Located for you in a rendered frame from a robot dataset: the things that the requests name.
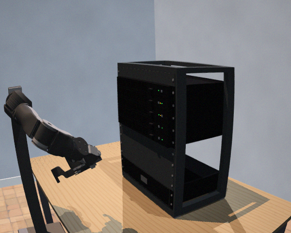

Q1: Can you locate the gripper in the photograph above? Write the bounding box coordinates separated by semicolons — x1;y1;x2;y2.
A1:
51;157;90;183

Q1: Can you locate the black server rack frame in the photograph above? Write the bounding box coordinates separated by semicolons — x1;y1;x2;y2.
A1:
117;60;235;218

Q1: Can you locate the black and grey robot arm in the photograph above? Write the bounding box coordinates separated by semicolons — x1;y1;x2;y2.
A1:
4;87;102;169

